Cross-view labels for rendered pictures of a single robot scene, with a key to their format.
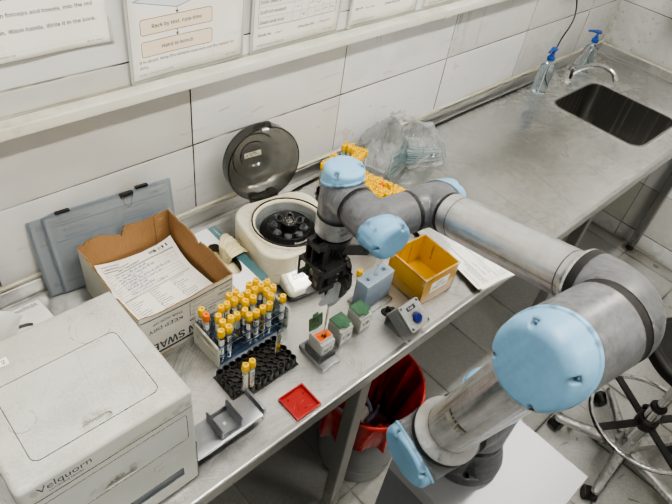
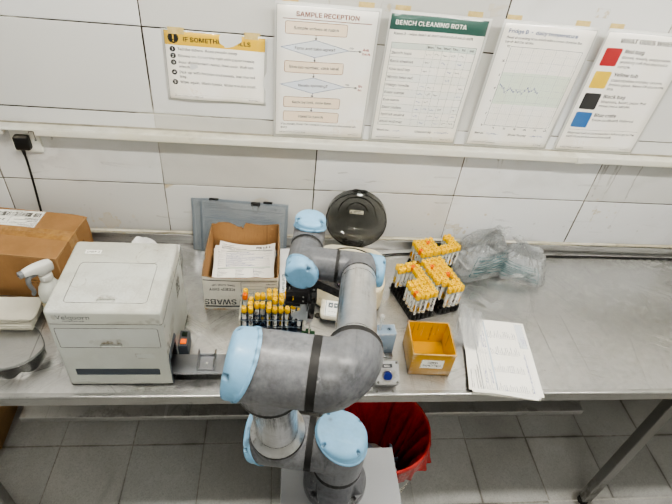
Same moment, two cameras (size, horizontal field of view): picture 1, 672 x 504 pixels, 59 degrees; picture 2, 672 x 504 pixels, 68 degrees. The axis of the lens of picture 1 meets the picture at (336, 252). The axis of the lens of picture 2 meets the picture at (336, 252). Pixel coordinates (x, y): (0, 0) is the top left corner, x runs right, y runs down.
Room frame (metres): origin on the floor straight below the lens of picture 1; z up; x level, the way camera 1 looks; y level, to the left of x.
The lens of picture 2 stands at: (0.16, -0.66, 2.13)
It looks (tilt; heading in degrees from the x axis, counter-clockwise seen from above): 40 degrees down; 40
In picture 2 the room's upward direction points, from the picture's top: 7 degrees clockwise
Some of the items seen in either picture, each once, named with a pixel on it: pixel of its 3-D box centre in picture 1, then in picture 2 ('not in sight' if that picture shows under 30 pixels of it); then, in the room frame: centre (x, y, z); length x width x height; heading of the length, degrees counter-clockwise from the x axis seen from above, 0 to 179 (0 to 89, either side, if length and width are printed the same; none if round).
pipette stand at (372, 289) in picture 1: (372, 288); (377, 340); (1.06, -0.11, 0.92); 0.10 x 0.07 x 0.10; 141
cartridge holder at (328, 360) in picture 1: (319, 350); not in sight; (0.86, 0.00, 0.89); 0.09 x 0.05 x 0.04; 48
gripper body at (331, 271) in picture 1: (327, 256); (302, 282); (0.83, 0.02, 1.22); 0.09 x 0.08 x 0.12; 138
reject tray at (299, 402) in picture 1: (299, 401); not in sight; (0.72, 0.02, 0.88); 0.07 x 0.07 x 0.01; 49
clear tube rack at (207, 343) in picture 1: (242, 324); (271, 316); (0.88, 0.19, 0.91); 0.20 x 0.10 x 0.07; 139
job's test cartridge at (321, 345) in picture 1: (321, 343); not in sight; (0.86, 0.00, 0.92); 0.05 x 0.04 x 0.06; 48
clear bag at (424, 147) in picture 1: (420, 139); (524, 258); (1.79, -0.22, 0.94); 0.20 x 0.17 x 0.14; 111
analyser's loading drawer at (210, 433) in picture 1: (215, 428); (198, 362); (0.60, 0.18, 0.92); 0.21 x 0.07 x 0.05; 139
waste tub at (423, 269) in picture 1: (421, 269); (428, 348); (1.16, -0.23, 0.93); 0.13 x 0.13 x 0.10; 46
